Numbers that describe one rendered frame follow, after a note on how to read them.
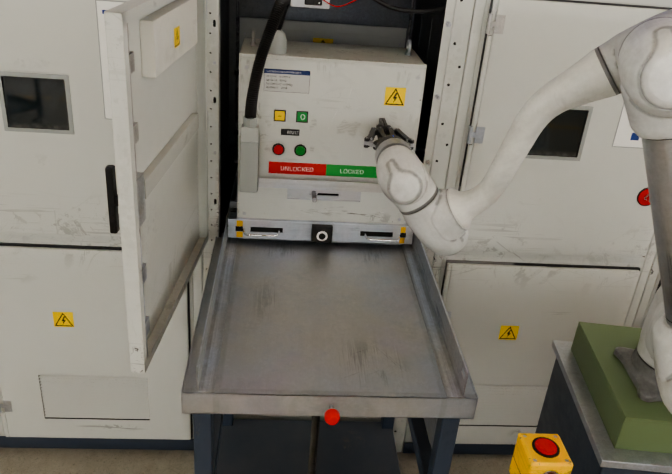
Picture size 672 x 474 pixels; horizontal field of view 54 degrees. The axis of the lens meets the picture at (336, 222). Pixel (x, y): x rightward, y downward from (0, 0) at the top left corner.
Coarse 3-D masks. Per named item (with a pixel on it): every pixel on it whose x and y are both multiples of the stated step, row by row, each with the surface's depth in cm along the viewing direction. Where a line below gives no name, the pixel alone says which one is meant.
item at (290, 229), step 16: (256, 224) 192; (272, 224) 192; (288, 224) 192; (304, 224) 193; (336, 224) 193; (352, 224) 194; (368, 224) 194; (384, 224) 195; (400, 224) 196; (336, 240) 196; (352, 240) 196
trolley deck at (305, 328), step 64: (256, 256) 188; (320, 256) 191; (384, 256) 194; (256, 320) 160; (320, 320) 162; (384, 320) 165; (192, 384) 138; (256, 384) 140; (320, 384) 141; (384, 384) 143
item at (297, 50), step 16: (256, 48) 179; (288, 48) 182; (304, 48) 184; (320, 48) 186; (336, 48) 187; (352, 48) 189; (368, 48) 190; (384, 48) 192; (400, 48) 194; (384, 64) 174; (400, 64) 175; (416, 64) 175
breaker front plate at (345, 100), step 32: (288, 64) 173; (320, 64) 173; (352, 64) 174; (288, 96) 177; (320, 96) 177; (352, 96) 178; (384, 96) 178; (416, 96) 179; (288, 128) 181; (320, 128) 181; (352, 128) 182; (416, 128) 183; (288, 160) 185; (320, 160) 185; (352, 160) 186; (288, 192) 189; (352, 192) 190
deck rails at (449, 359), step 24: (408, 264) 190; (216, 288) 167; (432, 288) 172; (216, 312) 161; (432, 312) 169; (216, 336) 153; (432, 336) 159; (216, 360) 145; (456, 360) 146; (456, 384) 144
